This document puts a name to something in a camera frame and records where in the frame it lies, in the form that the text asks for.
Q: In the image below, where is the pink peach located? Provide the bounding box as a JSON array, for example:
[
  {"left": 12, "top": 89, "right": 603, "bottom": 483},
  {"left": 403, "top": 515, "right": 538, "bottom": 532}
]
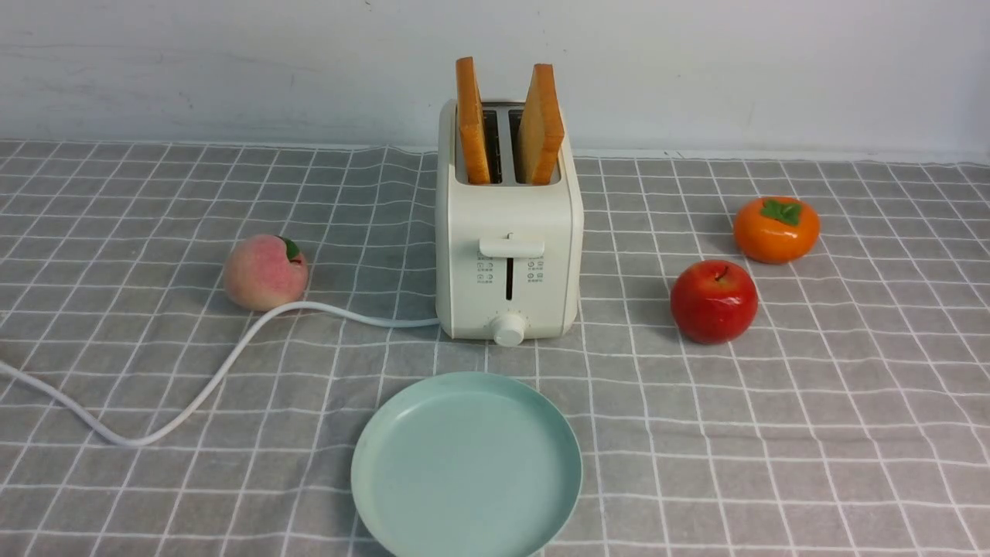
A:
[{"left": 222, "top": 235, "right": 310, "bottom": 313}]

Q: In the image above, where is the orange persimmon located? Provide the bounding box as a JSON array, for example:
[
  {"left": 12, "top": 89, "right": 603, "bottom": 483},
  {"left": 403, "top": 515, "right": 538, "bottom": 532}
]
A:
[{"left": 733, "top": 195, "right": 821, "bottom": 265}]

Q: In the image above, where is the white two-slot toaster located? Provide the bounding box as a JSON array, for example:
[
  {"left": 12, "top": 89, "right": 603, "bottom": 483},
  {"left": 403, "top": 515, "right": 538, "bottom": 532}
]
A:
[{"left": 434, "top": 99, "right": 584, "bottom": 347}]

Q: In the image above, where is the red apple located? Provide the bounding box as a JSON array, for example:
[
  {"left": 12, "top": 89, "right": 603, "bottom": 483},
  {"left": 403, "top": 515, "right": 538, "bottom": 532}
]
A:
[{"left": 671, "top": 258, "right": 758, "bottom": 345}]

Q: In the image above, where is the light green round plate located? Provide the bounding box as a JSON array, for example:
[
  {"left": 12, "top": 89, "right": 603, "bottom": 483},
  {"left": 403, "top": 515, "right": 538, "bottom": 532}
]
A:
[{"left": 350, "top": 371, "right": 584, "bottom": 556}]

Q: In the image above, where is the toast slice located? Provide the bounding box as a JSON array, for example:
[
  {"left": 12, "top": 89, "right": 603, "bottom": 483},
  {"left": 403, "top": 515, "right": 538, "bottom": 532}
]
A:
[
  {"left": 516, "top": 63, "right": 565, "bottom": 186},
  {"left": 456, "top": 56, "right": 492, "bottom": 184}
]

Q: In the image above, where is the grey checkered tablecloth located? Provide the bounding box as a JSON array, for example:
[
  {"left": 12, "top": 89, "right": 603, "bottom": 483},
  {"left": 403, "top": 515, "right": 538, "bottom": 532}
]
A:
[{"left": 1, "top": 138, "right": 989, "bottom": 556}]

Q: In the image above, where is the white toaster power cord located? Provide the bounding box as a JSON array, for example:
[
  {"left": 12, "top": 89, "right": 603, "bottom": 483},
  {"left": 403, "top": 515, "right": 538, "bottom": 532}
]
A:
[{"left": 0, "top": 301, "right": 442, "bottom": 449}]

